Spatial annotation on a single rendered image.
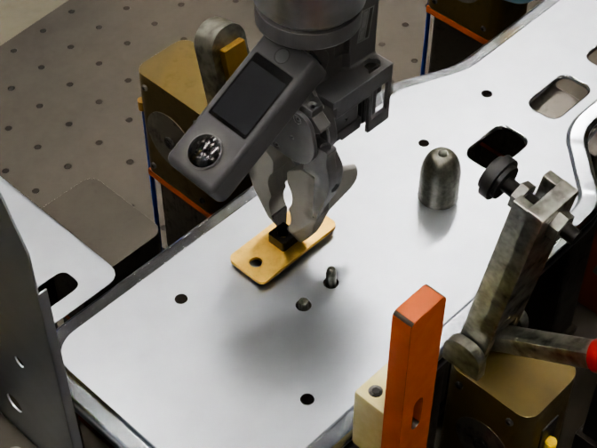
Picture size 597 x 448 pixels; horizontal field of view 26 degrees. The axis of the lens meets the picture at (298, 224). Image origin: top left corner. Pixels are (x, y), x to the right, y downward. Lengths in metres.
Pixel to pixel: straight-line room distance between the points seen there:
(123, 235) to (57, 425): 0.32
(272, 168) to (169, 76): 0.17
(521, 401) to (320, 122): 0.23
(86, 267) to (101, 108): 0.59
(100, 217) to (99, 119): 0.51
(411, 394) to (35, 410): 0.22
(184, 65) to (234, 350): 0.27
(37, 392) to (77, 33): 0.99
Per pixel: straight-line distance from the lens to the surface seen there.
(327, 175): 0.89
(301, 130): 0.88
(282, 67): 0.86
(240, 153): 0.85
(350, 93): 0.88
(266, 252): 0.99
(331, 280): 0.97
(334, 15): 0.82
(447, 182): 1.01
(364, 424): 0.86
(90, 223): 1.06
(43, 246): 1.02
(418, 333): 0.72
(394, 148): 1.08
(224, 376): 0.93
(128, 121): 1.55
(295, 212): 0.95
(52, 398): 0.73
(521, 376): 0.87
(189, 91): 1.06
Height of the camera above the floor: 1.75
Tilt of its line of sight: 48 degrees down
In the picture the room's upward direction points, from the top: straight up
